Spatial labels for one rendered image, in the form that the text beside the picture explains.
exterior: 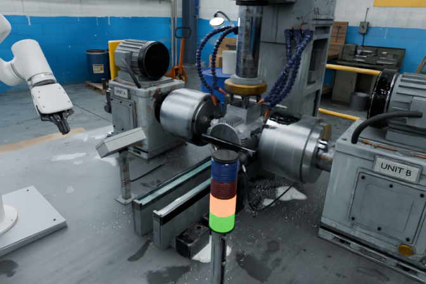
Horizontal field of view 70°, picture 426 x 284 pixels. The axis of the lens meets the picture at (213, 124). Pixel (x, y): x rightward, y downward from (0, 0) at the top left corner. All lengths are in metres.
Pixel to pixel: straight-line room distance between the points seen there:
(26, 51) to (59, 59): 5.67
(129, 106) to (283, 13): 0.83
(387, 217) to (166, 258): 0.66
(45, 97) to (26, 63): 0.13
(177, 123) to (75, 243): 0.60
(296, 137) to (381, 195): 0.30
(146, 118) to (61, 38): 5.45
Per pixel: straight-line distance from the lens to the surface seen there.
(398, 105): 0.99
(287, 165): 1.10
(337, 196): 1.07
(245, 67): 1.22
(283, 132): 1.09
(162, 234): 1.00
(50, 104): 1.11
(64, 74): 6.91
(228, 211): 0.71
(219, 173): 0.66
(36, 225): 1.21
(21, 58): 1.18
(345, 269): 1.08
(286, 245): 1.09
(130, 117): 1.55
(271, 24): 1.41
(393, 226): 1.05
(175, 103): 1.37
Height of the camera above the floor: 1.51
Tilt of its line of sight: 20 degrees down
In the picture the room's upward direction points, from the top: 2 degrees clockwise
